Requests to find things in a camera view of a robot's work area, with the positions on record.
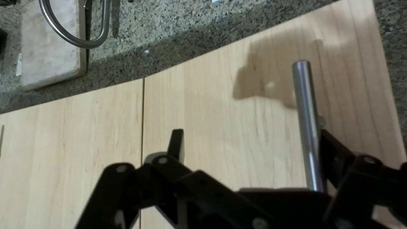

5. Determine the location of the steel curved faucet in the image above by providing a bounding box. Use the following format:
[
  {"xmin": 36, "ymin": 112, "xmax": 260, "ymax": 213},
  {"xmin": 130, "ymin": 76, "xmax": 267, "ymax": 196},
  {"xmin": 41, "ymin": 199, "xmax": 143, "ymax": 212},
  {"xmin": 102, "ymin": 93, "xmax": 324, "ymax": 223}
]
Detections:
[{"xmin": 36, "ymin": 0, "xmax": 113, "ymax": 50}]

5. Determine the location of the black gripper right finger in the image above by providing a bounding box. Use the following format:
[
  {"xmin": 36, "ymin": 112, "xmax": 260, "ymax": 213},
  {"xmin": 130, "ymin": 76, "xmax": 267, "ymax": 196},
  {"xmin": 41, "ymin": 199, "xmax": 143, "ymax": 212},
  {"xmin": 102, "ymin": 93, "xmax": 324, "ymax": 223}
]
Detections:
[{"xmin": 319, "ymin": 128, "xmax": 407, "ymax": 229}]

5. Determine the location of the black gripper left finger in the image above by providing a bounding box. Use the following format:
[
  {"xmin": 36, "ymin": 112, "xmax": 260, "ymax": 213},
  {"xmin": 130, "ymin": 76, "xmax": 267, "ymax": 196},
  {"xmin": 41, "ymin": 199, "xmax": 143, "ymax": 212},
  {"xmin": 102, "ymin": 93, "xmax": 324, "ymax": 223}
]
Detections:
[{"xmin": 74, "ymin": 129, "xmax": 255, "ymax": 229}]

